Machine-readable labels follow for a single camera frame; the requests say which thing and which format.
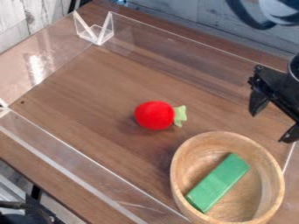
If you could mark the black clamp with cable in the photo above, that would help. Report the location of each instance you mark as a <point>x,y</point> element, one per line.
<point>26,211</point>

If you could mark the clear acrylic corner bracket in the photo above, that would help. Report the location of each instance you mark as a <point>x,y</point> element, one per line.
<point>96,34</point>

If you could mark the red plush tomato toy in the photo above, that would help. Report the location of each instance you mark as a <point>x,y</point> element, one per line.
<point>157,115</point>

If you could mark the green rectangular block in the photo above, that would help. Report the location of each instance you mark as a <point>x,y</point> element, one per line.
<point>214,186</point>

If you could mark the brown wooden bowl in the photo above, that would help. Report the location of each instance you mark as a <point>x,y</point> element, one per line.
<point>254,198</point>

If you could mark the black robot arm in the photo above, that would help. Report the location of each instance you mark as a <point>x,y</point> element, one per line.
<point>293,69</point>

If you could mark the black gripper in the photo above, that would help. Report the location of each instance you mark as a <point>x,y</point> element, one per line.
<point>273,86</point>

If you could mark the clear acrylic front wall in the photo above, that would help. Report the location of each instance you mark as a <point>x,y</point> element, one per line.
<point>97,194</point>

